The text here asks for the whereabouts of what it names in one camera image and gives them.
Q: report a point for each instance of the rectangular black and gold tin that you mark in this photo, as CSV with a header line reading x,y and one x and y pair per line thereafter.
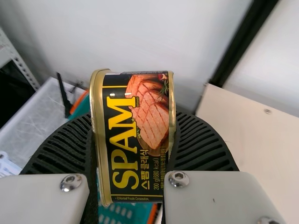
x,y
130,130

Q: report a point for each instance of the black post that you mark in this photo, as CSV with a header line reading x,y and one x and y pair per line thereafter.
x,y
243,39

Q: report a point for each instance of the white fabric bin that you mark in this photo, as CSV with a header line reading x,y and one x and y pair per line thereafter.
x,y
35,121

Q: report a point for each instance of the white perforated shelf rack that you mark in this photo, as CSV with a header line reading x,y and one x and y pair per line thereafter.
x,y
16,58

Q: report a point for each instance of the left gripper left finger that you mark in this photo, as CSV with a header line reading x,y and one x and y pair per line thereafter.
x,y
58,144

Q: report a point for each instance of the teal shopping basket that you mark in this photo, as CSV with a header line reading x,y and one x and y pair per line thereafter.
x,y
81,103

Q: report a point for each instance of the white paper tag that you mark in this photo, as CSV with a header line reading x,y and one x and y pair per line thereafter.
x,y
8,165

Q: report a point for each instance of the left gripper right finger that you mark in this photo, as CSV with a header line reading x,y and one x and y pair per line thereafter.
x,y
201,144

